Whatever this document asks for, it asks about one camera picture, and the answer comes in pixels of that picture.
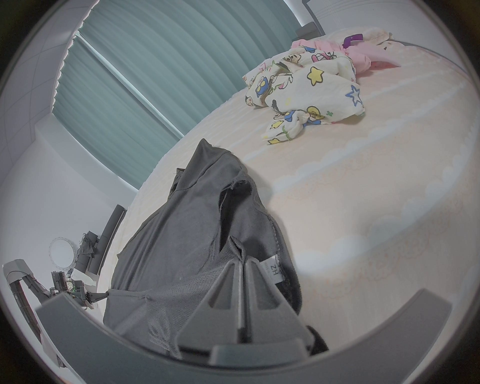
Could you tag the pink garment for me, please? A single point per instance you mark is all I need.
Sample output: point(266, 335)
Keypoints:
point(369, 60)

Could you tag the white printed pyjama top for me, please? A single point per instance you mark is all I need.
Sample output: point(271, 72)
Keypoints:
point(318, 90)

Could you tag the bed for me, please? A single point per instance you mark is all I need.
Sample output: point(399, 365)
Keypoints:
point(375, 187)

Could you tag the grey bedside table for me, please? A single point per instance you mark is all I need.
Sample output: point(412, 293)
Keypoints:
point(309, 30)

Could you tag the blue-green curtain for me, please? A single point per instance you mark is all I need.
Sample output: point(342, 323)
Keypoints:
point(187, 56)
point(112, 123)

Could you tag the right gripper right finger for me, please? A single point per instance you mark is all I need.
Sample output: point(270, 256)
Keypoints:
point(270, 322)

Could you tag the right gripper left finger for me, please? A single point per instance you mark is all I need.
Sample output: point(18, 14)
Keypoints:
point(213, 318)

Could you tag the black chest of drawers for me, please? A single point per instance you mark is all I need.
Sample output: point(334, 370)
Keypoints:
point(107, 240)

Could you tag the dark grey garment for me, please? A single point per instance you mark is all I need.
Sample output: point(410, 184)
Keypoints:
point(88, 243)

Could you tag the black T-shirt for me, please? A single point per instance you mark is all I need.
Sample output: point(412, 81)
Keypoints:
point(180, 232)

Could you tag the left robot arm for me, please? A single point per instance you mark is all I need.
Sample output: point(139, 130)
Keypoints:
point(22, 296)

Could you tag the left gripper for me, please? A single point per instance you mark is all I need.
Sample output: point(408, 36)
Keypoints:
point(82, 299)

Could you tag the round white mirror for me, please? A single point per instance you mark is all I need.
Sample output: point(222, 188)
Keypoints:
point(60, 252)

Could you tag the purple garment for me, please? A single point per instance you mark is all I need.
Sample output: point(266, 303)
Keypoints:
point(352, 39)

